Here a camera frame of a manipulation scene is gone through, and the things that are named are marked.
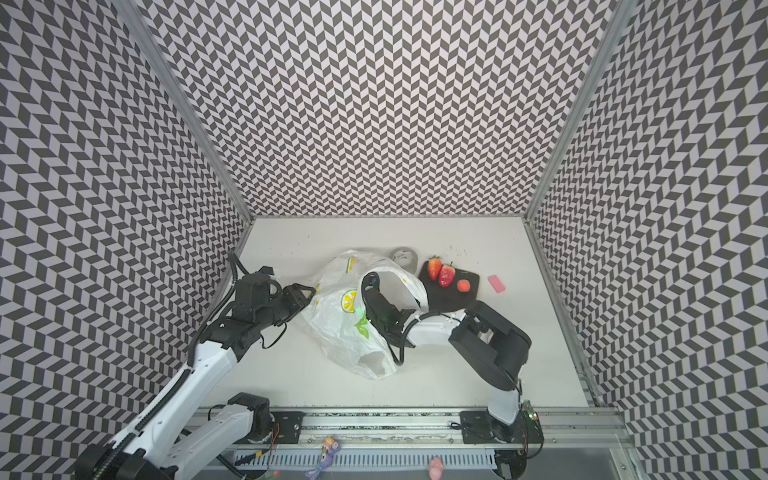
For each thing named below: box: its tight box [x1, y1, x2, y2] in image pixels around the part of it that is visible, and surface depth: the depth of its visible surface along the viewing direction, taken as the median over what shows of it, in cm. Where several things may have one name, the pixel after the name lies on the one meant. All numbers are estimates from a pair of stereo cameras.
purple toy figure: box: [305, 436, 339, 480], surface depth 69 cm
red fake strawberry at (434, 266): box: [428, 255, 443, 281], surface depth 100 cm
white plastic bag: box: [305, 250, 430, 381], surface depth 73 cm
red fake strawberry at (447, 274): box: [439, 261, 456, 288], surface depth 98 cm
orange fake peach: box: [457, 279, 471, 292], surface depth 97 cm
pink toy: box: [428, 457, 444, 480], surface depth 67 cm
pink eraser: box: [488, 275, 505, 293], surface depth 101 cm
